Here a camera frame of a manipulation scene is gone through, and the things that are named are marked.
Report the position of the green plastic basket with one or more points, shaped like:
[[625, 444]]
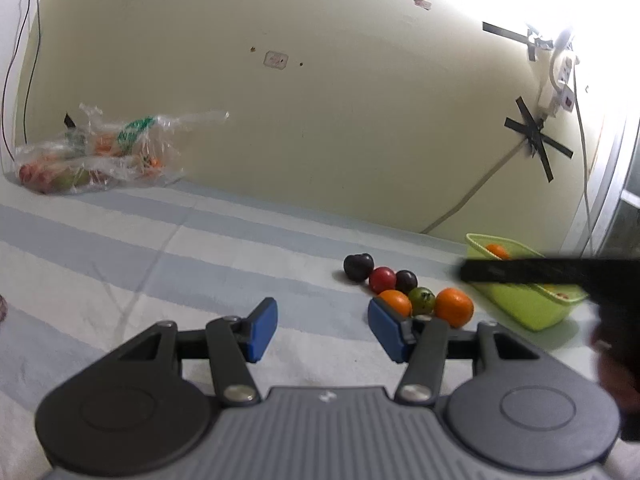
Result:
[[535, 307]]

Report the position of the orange mandarin in basket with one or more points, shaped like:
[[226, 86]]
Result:
[[498, 250]]

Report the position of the wall sticker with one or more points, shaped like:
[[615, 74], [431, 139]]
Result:
[[276, 60]]

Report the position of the black tape strip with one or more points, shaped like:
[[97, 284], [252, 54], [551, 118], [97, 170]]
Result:
[[530, 39]]

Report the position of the green tomato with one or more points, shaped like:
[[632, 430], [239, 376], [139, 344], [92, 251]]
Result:
[[422, 301]]

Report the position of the red tomato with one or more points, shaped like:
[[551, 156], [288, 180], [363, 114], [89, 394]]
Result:
[[381, 279]]

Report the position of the frosted glass sliding door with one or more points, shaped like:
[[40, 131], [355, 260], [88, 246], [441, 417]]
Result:
[[606, 222]]

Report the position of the large orange mandarin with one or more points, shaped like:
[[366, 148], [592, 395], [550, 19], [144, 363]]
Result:
[[454, 306]]

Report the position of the black tape cross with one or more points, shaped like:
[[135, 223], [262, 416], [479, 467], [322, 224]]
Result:
[[538, 142]]

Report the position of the clear plastic fruit bag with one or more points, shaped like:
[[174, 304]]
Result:
[[100, 155]]

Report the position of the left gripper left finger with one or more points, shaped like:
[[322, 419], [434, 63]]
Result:
[[229, 345]]

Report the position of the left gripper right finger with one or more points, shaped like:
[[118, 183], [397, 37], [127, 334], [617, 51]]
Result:
[[425, 344]]

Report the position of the white power strip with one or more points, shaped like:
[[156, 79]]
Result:
[[557, 92]]

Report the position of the small dark plum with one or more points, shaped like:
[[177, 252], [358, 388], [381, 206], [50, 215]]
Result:
[[406, 281]]

